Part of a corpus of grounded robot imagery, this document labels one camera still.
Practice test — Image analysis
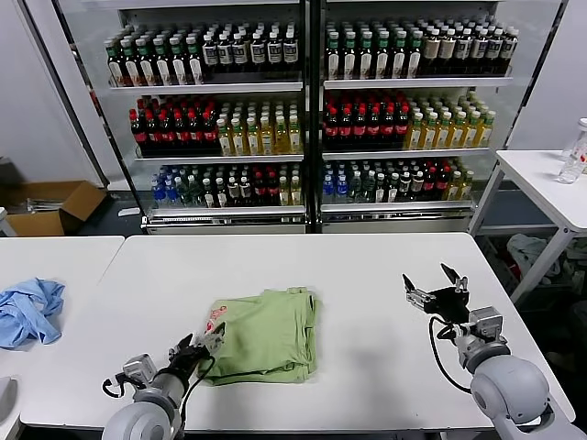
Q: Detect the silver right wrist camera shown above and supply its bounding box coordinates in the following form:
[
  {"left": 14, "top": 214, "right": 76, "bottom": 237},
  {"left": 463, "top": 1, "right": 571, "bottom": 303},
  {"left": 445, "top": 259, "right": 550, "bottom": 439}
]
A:
[{"left": 467, "top": 306, "right": 504, "bottom": 344}]

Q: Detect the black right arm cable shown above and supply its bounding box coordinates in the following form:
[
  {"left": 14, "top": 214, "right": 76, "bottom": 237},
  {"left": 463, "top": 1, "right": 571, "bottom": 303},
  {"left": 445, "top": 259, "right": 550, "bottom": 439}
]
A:
[{"left": 428, "top": 315, "right": 473, "bottom": 394}]

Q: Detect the open cardboard box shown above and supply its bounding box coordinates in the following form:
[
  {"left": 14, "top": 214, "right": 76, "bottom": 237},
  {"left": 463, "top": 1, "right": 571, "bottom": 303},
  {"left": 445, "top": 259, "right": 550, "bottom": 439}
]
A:
[{"left": 0, "top": 181, "right": 109, "bottom": 237}]

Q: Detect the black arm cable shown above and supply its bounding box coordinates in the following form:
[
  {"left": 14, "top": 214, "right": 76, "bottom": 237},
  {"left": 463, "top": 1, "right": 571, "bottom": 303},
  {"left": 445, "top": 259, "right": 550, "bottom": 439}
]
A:
[
  {"left": 101, "top": 355, "right": 217, "bottom": 416},
  {"left": 428, "top": 315, "right": 473, "bottom": 394}
]

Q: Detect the green cap tea bottle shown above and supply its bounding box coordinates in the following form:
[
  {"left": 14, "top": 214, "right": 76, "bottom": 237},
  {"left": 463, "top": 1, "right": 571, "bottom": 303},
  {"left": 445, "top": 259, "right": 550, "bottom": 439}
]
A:
[
  {"left": 107, "top": 40, "right": 124, "bottom": 87},
  {"left": 326, "top": 32, "right": 342, "bottom": 82},
  {"left": 186, "top": 37, "right": 204, "bottom": 86},
  {"left": 123, "top": 39, "right": 139, "bottom": 87},
  {"left": 406, "top": 30, "right": 423, "bottom": 79},
  {"left": 171, "top": 38, "right": 188, "bottom": 86},
  {"left": 138, "top": 39, "right": 155, "bottom": 87},
  {"left": 154, "top": 38, "right": 172, "bottom": 87},
  {"left": 358, "top": 32, "right": 374, "bottom": 81},
  {"left": 341, "top": 32, "right": 358, "bottom": 82},
  {"left": 374, "top": 31, "right": 391, "bottom": 81},
  {"left": 391, "top": 31, "right": 407, "bottom": 80}
]

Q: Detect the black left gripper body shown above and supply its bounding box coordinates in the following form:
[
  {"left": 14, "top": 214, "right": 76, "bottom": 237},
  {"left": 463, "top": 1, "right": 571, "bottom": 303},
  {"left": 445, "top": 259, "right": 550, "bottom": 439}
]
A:
[{"left": 170, "top": 348, "right": 210, "bottom": 377}]

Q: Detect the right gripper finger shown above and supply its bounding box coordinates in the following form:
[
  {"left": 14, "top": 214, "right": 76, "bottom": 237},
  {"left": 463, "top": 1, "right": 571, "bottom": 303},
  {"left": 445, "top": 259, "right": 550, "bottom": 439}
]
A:
[
  {"left": 440, "top": 262, "right": 469, "bottom": 293},
  {"left": 403, "top": 273, "right": 436, "bottom": 313}
]

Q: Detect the white metal shelf unit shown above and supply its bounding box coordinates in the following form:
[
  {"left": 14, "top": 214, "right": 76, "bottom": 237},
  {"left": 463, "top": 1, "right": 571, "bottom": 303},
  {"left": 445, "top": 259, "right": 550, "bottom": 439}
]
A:
[{"left": 314, "top": 0, "right": 524, "bottom": 235}]

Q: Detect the open glass cooler door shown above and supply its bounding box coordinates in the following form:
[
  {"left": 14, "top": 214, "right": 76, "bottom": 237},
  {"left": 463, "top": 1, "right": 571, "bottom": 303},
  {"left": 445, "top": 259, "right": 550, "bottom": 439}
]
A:
[
  {"left": 17, "top": 0, "right": 111, "bottom": 192},
  {"left": 502, "top": 0, "right": 570, "bottom": 152}
]

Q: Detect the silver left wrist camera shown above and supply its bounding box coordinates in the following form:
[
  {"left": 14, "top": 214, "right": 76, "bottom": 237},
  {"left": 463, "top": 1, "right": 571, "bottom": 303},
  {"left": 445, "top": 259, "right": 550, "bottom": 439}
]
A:
[{"left": 121, "top": 353, "right": 158, "bottom": 391}]

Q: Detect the grey cloth pile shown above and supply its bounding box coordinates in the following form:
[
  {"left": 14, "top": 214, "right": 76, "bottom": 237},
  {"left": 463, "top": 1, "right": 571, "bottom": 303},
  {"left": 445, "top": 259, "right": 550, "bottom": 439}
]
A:
[{"left": 506, "top": 233, "right": 563, "bottom": 285}]

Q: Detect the glass beverage display cooler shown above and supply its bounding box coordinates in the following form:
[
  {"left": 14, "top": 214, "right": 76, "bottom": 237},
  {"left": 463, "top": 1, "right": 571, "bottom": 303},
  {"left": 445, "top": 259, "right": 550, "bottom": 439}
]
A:
[{"left": 57, "top": 0, "right": 317, "bottom": 236}]

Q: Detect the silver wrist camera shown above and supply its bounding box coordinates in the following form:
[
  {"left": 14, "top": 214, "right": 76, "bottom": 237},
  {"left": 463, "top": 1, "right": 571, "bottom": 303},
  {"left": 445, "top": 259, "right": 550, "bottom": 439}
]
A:
[
  {"left": 121, "top": 353, "right": 158, "bottom": 391},
  {"left": 467, "top": 306, "right": 504, "bottom": 344}
]

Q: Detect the clear bottle red label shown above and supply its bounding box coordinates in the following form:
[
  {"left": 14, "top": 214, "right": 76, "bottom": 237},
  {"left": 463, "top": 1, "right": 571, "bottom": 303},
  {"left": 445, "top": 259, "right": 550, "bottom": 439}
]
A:
[{"left": 561, "top": 117, "right": 587, "bottom": 178}]

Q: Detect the white side table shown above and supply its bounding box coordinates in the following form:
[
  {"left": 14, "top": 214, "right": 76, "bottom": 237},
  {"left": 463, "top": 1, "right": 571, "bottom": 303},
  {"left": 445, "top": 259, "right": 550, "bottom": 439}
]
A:
[{"left": 471, "top": 149, "right": 587, "bottom": 306}]

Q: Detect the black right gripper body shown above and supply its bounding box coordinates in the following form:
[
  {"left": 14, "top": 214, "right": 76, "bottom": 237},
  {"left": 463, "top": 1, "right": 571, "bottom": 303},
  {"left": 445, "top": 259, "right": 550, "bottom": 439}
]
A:
[{"left": 424, "top": 287, "right": 473, "bottom": 325}]

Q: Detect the yellow green tea bottle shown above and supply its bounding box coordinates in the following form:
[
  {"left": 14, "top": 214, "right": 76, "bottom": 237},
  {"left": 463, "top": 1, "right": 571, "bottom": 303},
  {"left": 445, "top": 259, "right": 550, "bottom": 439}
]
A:
[
  {"left": 437, "top": 112, "right": 451, "bottom": 150},
  {"left": 260, "top": 116, "right": 275, "bottom": 156},
  {"left": 464, "top": 112, "right": 480, "bottom": 149},
  {"left": 407, "top": 113, "right": 424, "bottom": 151},
  {"left": 479, "top": 111, "right": 495, "bottom": 149},
  {"left": 231, "top": 117, "right": 247, "bottom": 156},
  {"left": 450, "top": 112, "right": 465, "bottom": 150},
  {"left": 216, "top": 117, "right": 232, "bottom": 156},
  {"left": 288, "top": 115, "right": 304, "bottom": 155},
  {"left": 273, "top": 115, "right": 289, "bottom": 156},
  {"left": 246, "top": 117, "right": 260, "bottom": 156},
  {"left": 422, "top": 113, "right": 437, "bottom": 150}
]

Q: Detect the white cap navy label bottle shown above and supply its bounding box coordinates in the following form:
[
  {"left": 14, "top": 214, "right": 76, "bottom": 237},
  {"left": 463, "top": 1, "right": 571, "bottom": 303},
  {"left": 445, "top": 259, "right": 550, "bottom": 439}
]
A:
[
  {"left": 232, "top": 33, "right": 249, "bottom": 73},
  {"left": 202, "top": 35, "right": 218, "bottom": 74},
  {"left": 267, "top": 31, "right": 283, "bottom": 72},
  {"left": 486, "top": 29, "right": 503, "bottom": 76},
  {"left": 249, "top": 32, "right": 267, "bottom": 72},
  {"left": 502, "top": 29, "right": 518, "bottom": 74},
  {"left": 282, "top": 30, "right": 298, "bottom": 71},
  {"left": 454, "top": 29, "right": 471, "bottom": 76},
  {"left": 471, "top": 29, "right": 487, "bottom": 76},
  {"left": 217, "top": 34, "right": 234, "bottom": 73}
]

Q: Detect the clear plastic water bottle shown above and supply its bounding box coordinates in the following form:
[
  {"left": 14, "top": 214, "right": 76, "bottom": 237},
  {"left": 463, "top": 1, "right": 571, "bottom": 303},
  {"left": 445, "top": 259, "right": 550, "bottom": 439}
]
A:
[{"left": 557, "top": 153, "right": 583, "bottom": 185}]

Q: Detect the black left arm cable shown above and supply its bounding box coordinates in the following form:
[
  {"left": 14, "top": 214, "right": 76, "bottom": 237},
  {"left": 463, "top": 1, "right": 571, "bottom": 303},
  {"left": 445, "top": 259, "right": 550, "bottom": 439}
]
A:
[{"left": 101, "top": 355, "right": 217, "bottom": 416}]

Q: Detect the crumpled light blue shirt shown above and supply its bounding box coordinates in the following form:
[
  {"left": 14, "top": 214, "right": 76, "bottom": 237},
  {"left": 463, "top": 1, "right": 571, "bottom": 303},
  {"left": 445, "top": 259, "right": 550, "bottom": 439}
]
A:
[{"left": 0, "top": 277, "right": 67, "bottom": 350}]

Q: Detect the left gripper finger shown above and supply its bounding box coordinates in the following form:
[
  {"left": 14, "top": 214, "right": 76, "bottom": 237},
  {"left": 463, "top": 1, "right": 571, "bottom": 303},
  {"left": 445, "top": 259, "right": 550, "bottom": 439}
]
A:
[
  {"left": 169, "top": 334, "right": 194, "bottom": 363},
  {"left": 199, "top": 322, "right": 227, "bottom": 357}
]

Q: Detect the light green polo shirt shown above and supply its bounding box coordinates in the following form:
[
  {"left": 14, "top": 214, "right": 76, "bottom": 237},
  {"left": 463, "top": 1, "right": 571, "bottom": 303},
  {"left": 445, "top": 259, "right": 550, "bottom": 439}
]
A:
[{"left": 195, "top": 286, "right": 325, "bottom": 387}]

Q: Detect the white cap beige label bottle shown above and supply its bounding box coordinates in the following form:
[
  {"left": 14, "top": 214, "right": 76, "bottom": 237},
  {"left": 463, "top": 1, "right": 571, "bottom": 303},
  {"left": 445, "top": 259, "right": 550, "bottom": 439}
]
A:
[
  {"left": 438, "top": 29, "right": 455, "bottom": 76},
  {"left": 422, "top": 29, "right": 439, "bottom": 77}
]

